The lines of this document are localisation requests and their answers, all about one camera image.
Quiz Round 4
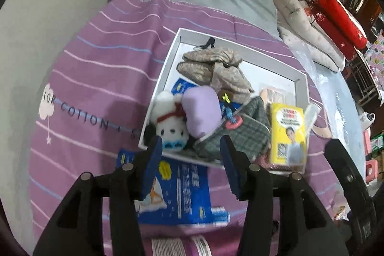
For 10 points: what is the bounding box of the red folded quilt with stars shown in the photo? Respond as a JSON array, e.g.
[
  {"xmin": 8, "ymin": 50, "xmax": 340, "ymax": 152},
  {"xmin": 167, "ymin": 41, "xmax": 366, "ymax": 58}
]
[{"xmin": 306, "ymin": 4, "xmax": 356, "ymax": 60}]

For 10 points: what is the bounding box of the black and white plush toy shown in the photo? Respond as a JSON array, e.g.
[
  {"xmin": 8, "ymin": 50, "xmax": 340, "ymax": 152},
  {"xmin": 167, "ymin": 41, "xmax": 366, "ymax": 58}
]
[{"xmin": 144, "ymin": 90, "xmax": 191, "ymax": 151}]

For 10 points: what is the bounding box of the green plaid fabric pouch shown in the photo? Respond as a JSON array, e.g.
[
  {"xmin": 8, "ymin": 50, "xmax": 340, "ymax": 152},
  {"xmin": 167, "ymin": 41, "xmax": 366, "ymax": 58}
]
[{"xmin": 193, "ymin": 95, "xmax": 272, "ymax": 161}]

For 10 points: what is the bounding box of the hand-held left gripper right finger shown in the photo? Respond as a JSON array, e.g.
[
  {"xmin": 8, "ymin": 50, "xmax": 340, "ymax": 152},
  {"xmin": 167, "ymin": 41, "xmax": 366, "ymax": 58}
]
[{"xmin": 220, "ymin": 135, "xmax": 350, "ymax": 256}]

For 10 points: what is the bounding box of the small black clip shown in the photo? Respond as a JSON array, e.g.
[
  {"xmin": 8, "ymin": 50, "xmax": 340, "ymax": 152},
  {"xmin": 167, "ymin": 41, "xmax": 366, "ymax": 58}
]
[{"xmin": 195, "ymin": 37, "xmax": 216, "ymax": 49}]

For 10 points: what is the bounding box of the beige plaid cloth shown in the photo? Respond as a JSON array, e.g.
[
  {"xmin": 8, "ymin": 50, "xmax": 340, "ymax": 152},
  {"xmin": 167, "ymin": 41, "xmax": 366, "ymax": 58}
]
[{"xmin": 176, "ymin": 48, "xmax": 255, "ymax": 103}]

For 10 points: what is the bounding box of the yellow tissue packet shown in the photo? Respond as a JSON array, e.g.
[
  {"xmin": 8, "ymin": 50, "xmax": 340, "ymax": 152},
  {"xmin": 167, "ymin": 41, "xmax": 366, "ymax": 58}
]
[{"xmin": 268, "ymin": 102, "xmax": 309, "ymax": 168}]

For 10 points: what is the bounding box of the white mug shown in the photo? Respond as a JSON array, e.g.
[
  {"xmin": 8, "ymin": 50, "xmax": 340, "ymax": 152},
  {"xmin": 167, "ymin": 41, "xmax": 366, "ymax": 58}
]
[{"xmin": 360, "ymin": 112, "xmax": 377, "ymax": 127}]

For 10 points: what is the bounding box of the large blue packet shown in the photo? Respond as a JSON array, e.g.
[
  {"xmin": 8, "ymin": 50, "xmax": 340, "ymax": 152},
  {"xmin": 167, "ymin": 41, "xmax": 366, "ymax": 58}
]
[{"xmin": 115, "ymin": 149, "xmax": 231, "ymax": 228}]

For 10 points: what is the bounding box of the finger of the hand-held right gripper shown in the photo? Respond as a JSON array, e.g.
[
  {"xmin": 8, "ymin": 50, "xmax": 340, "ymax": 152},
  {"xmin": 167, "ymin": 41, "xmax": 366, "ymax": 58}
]
[{"xmin": 324, "ymin": 138, "xmax": 374, "ymax": 214}]

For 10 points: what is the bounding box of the small blue packet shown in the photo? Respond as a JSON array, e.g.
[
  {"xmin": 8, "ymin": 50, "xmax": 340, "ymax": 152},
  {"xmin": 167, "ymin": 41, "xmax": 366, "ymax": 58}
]
[{"xmin": 171, "ymin": 78, "xmax": 195, "ymax": 101}]

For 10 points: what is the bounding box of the clear plastic sheet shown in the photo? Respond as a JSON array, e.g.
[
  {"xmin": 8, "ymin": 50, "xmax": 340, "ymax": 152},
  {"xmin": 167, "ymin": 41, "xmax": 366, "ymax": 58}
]
[{"xmin": 289, "ymin": 40, "xmax": 366, "ymax": 137}]

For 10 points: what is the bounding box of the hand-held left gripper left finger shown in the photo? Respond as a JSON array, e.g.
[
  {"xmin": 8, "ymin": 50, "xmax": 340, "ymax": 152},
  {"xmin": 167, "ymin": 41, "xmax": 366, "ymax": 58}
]
[{"xmin": 33, "ymin": 135, "xmax": 164, "ymax": 256}]

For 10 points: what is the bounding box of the lavender soft pouch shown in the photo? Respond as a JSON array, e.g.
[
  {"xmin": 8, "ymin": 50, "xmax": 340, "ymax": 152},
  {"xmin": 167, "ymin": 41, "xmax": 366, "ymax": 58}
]
[{"xmin": 181, "ymin": 86, "xmax": 222, "ymax": 137}]

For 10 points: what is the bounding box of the white cardboard box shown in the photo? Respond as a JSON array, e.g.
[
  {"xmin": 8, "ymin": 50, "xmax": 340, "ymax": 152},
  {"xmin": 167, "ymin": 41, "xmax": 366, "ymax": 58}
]
[{"xmin": 138, "ymin": 27, "xmax": 311, "ymax": 175}]

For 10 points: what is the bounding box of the purple striped bed sheet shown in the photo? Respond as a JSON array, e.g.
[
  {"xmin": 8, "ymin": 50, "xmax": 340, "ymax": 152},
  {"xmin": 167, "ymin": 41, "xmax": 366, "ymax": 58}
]
[{"xmin": 28, "ymin": 0, "xmax": 369, "ymax": 256}]

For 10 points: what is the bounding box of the beige folded quilt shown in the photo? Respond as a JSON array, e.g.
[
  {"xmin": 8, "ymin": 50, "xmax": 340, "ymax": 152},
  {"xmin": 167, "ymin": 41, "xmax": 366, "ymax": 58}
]
[{"xmin": 268, "ymin": 0, "xmax": 345, "ymax": 72}]

